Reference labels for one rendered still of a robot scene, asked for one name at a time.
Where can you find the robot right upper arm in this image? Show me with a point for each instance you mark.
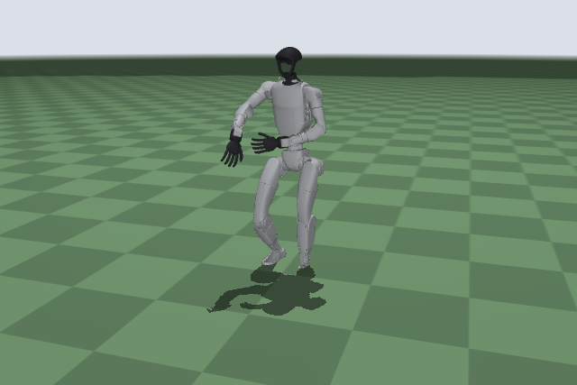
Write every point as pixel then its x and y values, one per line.
pixel 258 97

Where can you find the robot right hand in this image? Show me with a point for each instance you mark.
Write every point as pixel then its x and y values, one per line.
pixel 234 148

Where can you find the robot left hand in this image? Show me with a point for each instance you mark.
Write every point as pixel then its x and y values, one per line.
pixel 269 143

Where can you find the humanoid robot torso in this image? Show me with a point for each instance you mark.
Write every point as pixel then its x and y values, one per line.
pixel 292 115

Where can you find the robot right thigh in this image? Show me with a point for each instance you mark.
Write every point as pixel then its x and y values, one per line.
pixel 267 187

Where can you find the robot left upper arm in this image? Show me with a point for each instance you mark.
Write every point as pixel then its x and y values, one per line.
pixel 315 98

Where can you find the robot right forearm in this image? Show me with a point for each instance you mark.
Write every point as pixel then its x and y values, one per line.
pixel 240 118

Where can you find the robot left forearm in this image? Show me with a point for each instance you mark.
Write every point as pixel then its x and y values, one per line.
pixel 307 136

